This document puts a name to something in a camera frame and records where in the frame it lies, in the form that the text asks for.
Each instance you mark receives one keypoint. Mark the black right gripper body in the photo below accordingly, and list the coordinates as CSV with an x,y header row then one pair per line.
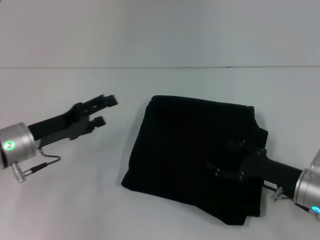
x,y
267,170

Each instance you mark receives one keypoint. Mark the black shirt with white print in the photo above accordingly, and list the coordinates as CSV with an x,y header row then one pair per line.
x,y
190,155

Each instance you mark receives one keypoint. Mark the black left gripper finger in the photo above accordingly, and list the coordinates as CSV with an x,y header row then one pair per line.
x,y
100,102
97,122

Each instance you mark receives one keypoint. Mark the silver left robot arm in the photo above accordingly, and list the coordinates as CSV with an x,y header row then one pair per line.
x,y
16,146

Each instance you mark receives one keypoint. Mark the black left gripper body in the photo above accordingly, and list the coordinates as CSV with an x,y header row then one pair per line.
x,y
60,125

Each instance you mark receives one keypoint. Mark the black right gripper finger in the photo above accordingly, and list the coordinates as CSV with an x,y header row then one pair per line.
x,y
222,171
241,147

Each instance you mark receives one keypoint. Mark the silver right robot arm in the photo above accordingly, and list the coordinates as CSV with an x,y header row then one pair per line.
x,y
307,190

